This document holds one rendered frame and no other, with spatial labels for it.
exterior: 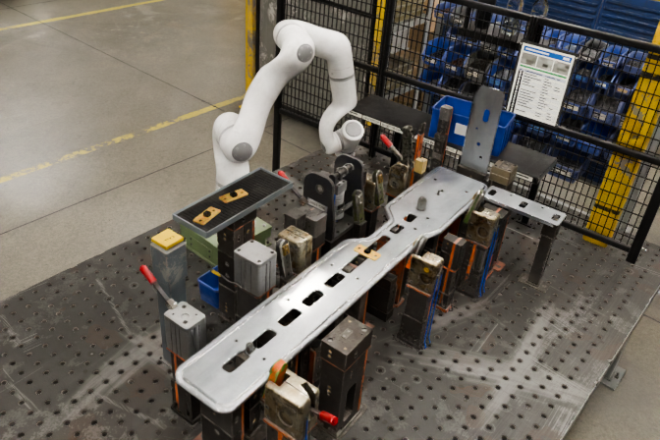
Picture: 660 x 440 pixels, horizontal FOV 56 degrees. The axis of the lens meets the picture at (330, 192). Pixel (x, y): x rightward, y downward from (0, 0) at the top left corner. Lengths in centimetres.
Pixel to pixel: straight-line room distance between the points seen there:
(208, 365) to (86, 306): 76
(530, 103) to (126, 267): 168
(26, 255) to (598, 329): 282
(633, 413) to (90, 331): 229
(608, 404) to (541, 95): 142
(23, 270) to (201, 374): 218
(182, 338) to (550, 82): 168
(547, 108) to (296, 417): 165
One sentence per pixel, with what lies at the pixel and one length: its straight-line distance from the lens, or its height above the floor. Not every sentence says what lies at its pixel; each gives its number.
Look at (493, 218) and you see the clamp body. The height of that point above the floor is 104.
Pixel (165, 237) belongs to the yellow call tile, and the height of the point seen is 116.
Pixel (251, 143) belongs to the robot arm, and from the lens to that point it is 211.
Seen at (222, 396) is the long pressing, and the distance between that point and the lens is 152.
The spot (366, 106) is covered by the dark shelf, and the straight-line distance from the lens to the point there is 282.
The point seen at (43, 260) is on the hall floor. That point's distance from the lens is 366.
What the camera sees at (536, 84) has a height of 130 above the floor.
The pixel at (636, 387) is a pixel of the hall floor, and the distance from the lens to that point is 331.
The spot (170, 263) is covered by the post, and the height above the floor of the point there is 110.
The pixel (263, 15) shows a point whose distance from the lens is 481.
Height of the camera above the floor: 216
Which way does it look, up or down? 32 degrees down
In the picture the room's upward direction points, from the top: 5 degrees clockwise
